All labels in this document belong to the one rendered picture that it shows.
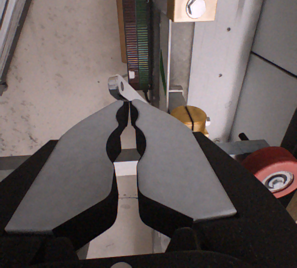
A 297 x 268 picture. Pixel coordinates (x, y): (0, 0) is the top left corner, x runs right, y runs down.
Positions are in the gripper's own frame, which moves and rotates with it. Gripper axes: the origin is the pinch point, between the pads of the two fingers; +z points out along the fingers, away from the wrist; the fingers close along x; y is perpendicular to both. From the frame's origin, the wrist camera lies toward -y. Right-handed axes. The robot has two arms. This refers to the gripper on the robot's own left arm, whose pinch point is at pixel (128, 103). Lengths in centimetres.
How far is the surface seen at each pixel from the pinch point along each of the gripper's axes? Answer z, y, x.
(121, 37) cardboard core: 91, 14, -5
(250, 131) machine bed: 28.0, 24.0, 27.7
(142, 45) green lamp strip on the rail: 27.9, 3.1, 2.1
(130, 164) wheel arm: 12.2, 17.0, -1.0
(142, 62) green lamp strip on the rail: 27.9, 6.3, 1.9
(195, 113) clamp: 13.6, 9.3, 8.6
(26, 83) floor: 98, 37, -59
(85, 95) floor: 98, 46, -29
